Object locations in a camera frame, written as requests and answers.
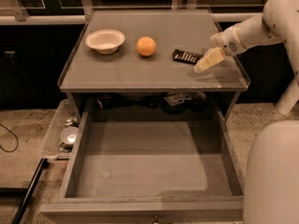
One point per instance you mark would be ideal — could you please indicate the black rxbar chocolate wrapper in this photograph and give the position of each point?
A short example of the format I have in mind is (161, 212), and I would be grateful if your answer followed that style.
(186, 57)

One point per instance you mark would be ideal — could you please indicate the open grey top drawer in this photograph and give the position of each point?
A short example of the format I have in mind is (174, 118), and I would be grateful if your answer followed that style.
(136, 164)

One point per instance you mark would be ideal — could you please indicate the small white bowl in bin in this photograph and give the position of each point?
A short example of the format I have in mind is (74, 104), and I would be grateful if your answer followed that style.
(69, 135)

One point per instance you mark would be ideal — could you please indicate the grey wooden cabinet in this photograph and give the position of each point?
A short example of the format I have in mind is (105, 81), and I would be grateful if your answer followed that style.
(87, 71)

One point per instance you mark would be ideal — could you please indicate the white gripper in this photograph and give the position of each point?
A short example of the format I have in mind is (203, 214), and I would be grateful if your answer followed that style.
(226, 42)

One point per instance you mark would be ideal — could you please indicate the clear plastic bin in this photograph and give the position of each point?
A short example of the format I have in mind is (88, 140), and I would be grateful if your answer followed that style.
(53, 148)

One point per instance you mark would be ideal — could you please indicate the orange fruit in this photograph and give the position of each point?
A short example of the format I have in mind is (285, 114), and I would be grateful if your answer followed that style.
(146, 46)

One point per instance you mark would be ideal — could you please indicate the white paper bowl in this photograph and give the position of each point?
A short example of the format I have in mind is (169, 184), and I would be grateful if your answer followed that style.
(105, 41)

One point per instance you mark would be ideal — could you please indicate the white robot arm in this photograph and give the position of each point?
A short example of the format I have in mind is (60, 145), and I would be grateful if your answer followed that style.
(272, 177)

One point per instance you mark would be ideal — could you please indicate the black metal bar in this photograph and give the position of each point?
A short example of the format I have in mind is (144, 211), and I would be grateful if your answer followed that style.
(23, 195)

